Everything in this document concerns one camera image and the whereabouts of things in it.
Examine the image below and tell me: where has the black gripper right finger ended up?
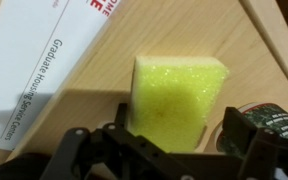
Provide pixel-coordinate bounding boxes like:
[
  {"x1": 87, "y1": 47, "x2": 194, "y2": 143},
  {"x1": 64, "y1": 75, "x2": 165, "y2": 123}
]
[{"x1": 222, "y1": 107, "x2": 288, "y2": 180}]

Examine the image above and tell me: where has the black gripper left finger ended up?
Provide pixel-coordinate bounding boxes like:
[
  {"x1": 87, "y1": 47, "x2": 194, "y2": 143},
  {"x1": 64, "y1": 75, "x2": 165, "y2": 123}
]
[{"x1": 40, "y1": 103, "x2": 197, "y2": 180}]

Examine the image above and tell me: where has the yellow sponge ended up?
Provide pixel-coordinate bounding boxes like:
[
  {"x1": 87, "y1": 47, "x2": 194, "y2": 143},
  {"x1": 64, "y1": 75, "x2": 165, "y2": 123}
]
[{"x1": 129, "y1": 56, "x2": 228, "y2": 152}]

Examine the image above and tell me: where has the light wooden side table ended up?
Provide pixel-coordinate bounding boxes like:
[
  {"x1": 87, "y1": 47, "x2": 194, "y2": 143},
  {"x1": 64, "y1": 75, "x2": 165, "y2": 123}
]
[{"x1": 0, "y1": 0, "x2": 288, "y2": 180}]

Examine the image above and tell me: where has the white paper envelope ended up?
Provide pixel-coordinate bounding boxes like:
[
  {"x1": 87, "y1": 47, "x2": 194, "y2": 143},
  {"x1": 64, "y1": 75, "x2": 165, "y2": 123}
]
[{"x1": 0, "y1": 0, "x2": 121, "y2": 150}]

